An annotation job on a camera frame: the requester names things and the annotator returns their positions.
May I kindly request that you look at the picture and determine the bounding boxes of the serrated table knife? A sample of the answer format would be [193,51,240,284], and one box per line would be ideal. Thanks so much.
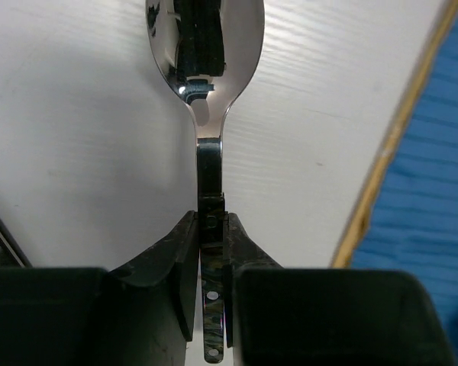
[0,196,34,268]

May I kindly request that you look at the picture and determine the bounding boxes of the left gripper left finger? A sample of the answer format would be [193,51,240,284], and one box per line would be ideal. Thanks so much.
[0,211,198,365]

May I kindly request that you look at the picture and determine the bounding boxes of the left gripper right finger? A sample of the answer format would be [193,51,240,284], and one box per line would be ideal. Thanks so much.
[224,213,456,365]

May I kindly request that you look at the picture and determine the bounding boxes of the blue Pikachu placemat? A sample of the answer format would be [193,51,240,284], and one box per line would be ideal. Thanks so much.
[332,1,458,364]

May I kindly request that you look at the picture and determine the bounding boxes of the silver spoon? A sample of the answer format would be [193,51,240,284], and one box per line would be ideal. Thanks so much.
[145,0,265,364]

